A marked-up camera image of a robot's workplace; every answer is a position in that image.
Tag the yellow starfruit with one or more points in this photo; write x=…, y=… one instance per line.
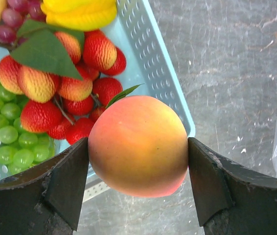
x=83, y=15

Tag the light blue plastic basket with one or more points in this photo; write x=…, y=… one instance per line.
x=136, y=33

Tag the purple grape bunch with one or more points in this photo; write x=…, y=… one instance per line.
x=13, y=17

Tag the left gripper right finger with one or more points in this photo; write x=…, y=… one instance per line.
x=230, y=199

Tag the orange pink peach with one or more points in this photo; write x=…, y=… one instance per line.
x=139, y=147

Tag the red lychee cluster with leaves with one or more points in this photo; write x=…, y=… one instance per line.
x=60, y=75

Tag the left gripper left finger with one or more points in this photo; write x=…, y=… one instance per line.
x=47, y=198

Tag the green grape bunch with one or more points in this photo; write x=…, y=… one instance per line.
x=20, y=149

